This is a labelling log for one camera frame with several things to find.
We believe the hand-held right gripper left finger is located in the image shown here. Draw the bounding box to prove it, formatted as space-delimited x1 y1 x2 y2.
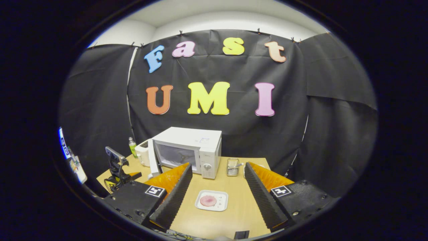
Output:
103 163 193 231

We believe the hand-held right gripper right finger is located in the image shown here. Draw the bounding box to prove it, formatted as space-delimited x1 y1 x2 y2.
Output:
244 162 336 233

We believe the white food tray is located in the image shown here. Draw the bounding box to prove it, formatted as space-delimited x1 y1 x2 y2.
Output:
195 190 229 212

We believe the white microwave oven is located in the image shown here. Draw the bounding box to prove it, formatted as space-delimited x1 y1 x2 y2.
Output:
148 127 222 179

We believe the white toaster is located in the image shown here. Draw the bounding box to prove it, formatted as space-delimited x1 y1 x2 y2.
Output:
135 140 151 167

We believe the white and blue board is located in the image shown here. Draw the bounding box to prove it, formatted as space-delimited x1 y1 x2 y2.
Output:
59 127 88 184

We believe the black backdrop cloth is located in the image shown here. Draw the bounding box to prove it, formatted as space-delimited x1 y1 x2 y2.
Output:
59 29 378 198

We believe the metal wire basket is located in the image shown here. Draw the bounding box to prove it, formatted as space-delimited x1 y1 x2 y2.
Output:
227 158 240 177

